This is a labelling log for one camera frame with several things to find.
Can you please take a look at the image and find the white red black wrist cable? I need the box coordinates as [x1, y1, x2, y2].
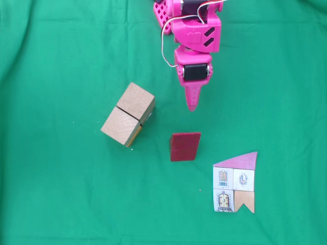
[196, 0, 227, 24]

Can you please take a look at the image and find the white red black gripper cable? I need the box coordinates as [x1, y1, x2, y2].
[160, 15, 181, 68]

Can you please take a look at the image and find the paper house picture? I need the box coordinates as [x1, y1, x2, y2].
[212, 151, 258, 214]

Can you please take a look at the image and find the red wedge roof block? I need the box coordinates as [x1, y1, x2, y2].
[169, 131, 202, 162]

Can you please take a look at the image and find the wooden block balcony window print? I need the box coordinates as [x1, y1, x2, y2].
[116, 82, 156, 120]

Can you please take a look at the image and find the green cloth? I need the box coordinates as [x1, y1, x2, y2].
[0, 0, 327, 245]

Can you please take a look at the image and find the wooden block round window print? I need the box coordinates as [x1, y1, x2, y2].
[100, 106, 143, 148]

